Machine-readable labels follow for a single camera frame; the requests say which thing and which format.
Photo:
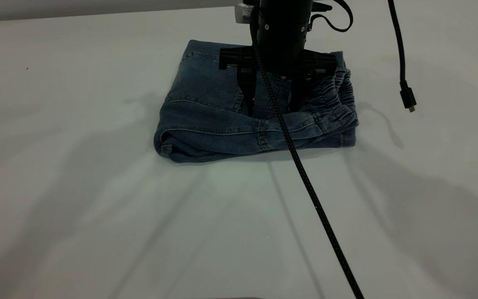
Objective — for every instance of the white tag label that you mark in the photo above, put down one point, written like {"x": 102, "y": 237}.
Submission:
{"x": 242, "y": 14}

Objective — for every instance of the blue denim jeans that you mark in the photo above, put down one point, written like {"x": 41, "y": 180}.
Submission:
{"x": 206, "y": 133}

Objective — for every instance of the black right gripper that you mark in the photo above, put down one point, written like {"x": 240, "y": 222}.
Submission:
{"x": 284, "y": 41}

